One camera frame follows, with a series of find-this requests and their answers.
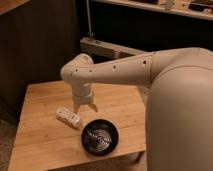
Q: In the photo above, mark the wooden table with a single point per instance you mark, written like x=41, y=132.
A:
x=44, y=143

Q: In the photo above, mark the black ceramic bowl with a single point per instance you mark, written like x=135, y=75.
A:
x=99, y=137

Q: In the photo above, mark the metal pole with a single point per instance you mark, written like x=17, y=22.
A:
x=90, y=32

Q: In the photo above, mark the grey metal beam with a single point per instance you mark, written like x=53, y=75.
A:
x=105, y=49

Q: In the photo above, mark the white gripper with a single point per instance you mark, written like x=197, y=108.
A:
x=82, y=96

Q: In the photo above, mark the wooden shelf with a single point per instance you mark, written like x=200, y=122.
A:
x=176, y=7

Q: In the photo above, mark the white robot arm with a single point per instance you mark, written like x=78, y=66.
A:
x=179, y=106

